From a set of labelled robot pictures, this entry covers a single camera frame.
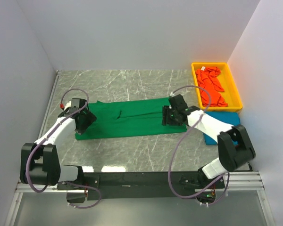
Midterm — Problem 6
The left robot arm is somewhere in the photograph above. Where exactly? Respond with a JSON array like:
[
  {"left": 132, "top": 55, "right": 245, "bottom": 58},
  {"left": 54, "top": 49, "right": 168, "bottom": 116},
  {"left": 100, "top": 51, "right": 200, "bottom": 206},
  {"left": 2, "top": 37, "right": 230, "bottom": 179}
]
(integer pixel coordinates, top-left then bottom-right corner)
[{"left": 20, "top": 98, "right": 97, "bottom": 186}]

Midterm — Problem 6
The green t-shirt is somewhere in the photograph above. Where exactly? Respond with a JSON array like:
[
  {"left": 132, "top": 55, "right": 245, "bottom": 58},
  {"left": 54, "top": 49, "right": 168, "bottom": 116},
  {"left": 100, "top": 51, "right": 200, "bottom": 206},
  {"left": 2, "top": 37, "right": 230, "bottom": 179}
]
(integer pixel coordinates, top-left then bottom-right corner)
[{"left": 75, "top": 97, "right": 187, "bottom": 141}]

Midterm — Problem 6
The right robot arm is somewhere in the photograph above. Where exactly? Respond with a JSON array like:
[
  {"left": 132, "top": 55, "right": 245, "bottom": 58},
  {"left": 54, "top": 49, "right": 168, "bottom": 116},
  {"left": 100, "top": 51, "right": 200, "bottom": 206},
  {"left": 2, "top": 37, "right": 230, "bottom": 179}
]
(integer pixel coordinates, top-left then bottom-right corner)
[{"left": 162, "top": 95, "right": 256, "bottom": 185}]

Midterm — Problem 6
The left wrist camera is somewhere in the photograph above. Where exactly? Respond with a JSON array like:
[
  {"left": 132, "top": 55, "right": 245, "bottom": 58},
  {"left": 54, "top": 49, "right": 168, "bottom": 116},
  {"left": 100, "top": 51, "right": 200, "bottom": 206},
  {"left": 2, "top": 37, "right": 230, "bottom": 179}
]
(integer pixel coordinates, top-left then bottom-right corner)
[{"left": 59, "top": 101, "right": 71, "bottom": 110}]

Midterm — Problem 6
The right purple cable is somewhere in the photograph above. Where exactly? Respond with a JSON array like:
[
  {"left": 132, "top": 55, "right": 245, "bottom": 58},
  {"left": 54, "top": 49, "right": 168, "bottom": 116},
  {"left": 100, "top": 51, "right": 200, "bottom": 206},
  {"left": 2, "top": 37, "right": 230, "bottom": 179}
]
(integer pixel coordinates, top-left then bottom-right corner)
[{"left": 167, "top": 85, "right": 231, "bottom": 208}]

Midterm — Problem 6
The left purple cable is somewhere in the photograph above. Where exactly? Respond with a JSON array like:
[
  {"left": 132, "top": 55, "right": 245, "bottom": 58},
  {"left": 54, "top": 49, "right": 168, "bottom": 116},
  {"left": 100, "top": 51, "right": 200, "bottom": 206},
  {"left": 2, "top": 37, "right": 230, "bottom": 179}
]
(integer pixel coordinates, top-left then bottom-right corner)
[{"left": 25, "top": 89, "right": 102, "bottom": 209}]

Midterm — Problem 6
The black base beam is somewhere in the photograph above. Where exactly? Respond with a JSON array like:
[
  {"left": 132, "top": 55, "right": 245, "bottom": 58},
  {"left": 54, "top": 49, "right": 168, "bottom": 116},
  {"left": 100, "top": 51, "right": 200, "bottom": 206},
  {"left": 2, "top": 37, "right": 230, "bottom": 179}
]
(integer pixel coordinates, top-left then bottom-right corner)
[{"left": 57, "top": 171, "right": 213, "bottom": 201}]

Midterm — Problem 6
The orange t-shirt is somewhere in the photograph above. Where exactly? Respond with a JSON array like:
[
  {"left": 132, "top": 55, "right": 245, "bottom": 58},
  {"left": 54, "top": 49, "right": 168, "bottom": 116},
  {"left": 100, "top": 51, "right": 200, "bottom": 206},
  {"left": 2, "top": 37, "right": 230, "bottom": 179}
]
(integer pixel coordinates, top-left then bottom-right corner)
[{"left": 196, "top": 66, "right": 228, "bottom": 107}]

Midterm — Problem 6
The yellow plastic bin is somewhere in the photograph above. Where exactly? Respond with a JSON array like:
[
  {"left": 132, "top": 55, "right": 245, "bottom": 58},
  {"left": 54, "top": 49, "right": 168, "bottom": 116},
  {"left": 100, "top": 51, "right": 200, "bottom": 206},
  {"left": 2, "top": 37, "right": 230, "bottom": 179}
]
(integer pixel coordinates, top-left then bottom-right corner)
[{"left": 191, "top": 62, "right": 242, "bottom": 112}]

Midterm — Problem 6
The blue folded t-shirt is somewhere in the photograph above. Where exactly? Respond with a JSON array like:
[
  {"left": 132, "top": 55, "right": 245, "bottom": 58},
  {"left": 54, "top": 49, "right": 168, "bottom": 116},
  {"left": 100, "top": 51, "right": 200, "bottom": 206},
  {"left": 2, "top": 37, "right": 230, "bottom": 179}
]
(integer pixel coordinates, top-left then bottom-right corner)
[{"left": 203, "top": 112, "right": 241, "bottom": 145}]

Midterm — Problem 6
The purple cable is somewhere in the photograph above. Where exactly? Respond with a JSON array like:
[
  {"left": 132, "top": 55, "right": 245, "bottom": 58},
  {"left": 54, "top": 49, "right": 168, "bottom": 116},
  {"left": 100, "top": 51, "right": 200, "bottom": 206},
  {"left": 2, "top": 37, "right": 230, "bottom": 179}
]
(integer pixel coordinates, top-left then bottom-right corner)
[
  {"left": 167, "top": 85, "right": 231, "bottom": 208},
  {"left": 25, "top": 89, "right": 102, "bottom": 209}
]

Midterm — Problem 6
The aluminium frame rail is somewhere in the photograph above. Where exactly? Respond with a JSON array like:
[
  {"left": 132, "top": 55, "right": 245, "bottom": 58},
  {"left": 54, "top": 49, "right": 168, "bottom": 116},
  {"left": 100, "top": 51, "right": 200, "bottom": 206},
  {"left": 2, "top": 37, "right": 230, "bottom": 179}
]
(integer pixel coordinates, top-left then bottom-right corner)
[{"left": 15, "top": 171, "right": 265, "bottom": 193}]

